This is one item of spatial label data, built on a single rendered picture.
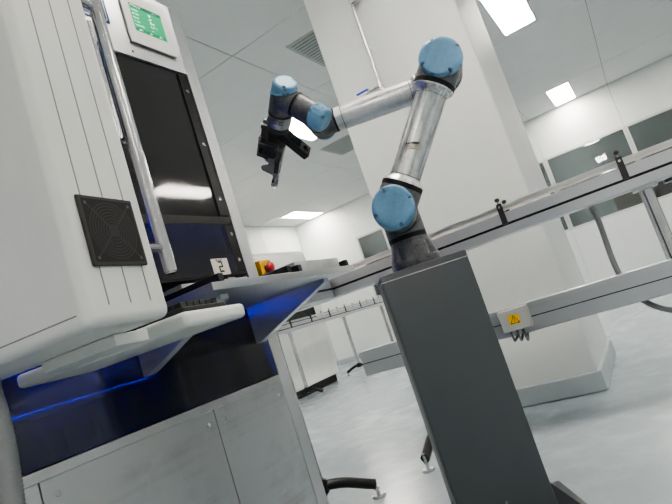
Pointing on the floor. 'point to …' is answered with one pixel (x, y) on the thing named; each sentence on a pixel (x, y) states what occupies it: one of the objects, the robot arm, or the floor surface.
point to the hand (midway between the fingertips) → (277, 175)
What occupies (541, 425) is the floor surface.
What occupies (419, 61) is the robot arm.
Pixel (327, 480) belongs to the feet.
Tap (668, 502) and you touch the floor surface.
